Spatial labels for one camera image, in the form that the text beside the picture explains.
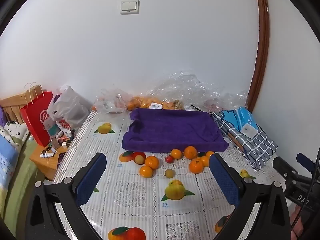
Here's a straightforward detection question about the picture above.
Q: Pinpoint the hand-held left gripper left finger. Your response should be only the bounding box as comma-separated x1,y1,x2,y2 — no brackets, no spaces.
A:
25,152,108,240

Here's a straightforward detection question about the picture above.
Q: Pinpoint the black cable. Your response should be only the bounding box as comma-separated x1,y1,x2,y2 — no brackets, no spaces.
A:
291,146,320,233

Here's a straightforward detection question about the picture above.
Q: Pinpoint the wooden nightstand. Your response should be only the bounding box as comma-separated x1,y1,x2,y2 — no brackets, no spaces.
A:
29,130,75,182

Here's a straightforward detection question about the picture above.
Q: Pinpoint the blue printed blanket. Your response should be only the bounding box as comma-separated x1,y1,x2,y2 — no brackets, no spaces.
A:
0,132,23,180

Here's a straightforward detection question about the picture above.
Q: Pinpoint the crinkled clear plastic wrap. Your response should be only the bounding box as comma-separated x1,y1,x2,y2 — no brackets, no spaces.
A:
147,70,249,112

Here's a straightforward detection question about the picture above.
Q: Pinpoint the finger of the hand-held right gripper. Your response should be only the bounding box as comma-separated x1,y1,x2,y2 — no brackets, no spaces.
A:
296,153,319,172
272,156,300,182

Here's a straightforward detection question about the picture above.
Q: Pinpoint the white plastic bag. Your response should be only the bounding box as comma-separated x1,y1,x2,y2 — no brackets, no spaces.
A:
47,85,92,133

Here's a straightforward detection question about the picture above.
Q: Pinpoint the white light switch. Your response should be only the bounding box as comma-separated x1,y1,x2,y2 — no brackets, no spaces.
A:
120,0,140,15

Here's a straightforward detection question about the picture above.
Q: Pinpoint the blue tissue pack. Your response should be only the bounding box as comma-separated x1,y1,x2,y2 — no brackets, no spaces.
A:
235,106,258,138

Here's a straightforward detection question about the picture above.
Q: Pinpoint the purple towel covered tray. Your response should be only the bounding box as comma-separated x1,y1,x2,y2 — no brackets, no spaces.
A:
122,108,229,153

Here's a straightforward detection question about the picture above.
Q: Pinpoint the person's right hand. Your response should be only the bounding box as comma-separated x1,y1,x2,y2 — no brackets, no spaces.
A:
290,204,307,239

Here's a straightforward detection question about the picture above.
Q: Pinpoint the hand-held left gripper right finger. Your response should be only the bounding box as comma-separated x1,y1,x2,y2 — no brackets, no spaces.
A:
209,152,292,240

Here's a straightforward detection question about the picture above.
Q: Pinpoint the wooden stick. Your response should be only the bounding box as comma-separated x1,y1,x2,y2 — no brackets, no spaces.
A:
229,132,247,155

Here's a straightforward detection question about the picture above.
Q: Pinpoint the white dotted pillow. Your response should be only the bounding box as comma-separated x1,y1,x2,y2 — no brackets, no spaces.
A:
0,121,29,145

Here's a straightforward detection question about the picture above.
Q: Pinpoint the red paper bag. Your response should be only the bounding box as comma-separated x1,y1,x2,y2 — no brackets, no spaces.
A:
20,82,54,147

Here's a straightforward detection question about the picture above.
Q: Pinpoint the wooden headboard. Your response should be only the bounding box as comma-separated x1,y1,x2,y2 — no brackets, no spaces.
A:
0,85,44,124

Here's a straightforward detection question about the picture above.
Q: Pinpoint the green bedsheet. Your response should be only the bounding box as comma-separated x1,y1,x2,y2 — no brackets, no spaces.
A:
0,140,45,233

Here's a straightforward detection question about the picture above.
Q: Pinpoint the clear plastic bag of oranges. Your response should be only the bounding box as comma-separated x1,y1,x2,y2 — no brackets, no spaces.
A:
126,95,185,112

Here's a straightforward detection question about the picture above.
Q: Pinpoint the black phone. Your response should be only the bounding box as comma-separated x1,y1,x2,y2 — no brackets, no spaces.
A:
57,152,67,170

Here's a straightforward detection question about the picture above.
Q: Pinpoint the grey checked cloth bundle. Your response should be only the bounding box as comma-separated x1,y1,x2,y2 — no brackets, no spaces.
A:
212,109,278,172

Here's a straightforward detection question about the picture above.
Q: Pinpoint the fruit print plastic tablecloth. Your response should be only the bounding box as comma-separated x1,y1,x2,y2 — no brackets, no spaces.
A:
51,110,295,240

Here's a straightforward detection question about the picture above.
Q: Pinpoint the brown wooden door frame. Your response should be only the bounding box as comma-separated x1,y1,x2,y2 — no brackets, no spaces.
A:
246,0,270,113

